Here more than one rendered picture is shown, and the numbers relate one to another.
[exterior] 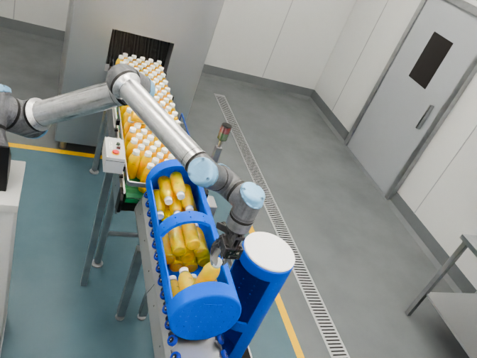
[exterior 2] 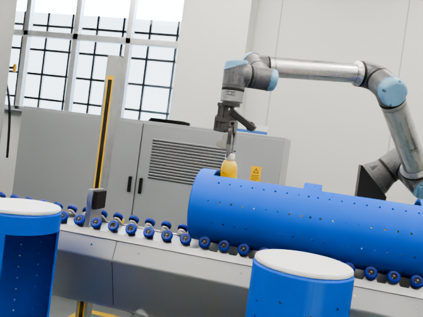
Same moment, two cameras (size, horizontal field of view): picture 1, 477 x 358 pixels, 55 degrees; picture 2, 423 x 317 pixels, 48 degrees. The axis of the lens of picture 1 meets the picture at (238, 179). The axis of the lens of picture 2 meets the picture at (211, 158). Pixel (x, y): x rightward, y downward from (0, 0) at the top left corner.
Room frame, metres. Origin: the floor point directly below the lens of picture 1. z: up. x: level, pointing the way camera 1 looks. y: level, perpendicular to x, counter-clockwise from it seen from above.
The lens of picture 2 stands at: (2.52, -1.49, 1.33)
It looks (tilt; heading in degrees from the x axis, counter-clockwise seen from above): 2 degrees down; 132
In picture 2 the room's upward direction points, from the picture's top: 8 degrees clockwise
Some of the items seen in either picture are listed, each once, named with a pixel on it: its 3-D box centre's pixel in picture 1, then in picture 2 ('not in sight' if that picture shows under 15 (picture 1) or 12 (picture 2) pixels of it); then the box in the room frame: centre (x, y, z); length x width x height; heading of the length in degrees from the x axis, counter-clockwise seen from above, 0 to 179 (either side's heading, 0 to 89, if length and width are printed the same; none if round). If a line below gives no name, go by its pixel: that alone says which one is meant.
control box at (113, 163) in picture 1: (113, 155); not in sight; (2.05, 0.68, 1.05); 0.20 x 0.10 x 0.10; 28
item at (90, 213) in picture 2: not in sight; (95, 207); (0.84, -0.30, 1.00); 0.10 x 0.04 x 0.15; 118
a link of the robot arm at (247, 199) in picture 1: (247, 202); (235, 75); (1.30, -0.06, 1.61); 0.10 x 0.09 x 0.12; 60
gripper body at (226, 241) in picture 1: (231, 240); (227, 118); (1.29, -0.06, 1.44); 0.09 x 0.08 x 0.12; 28
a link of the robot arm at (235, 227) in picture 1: (240, 222); (231, 97); (1.30, -0.06, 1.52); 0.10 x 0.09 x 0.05; 118
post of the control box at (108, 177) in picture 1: (96, 228); not in sight; (2.05, 0.68, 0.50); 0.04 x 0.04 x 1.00; 28
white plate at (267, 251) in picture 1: (269, 251); (303, 263); (1.84, -0.29, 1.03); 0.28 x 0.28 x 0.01
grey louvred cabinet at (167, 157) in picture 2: not in sight; (144, 211); (-0.45, 1.07, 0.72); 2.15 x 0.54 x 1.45; 28
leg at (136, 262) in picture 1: (129, 284); not in sight; (1.92, 0.36, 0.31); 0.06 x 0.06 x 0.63; 28
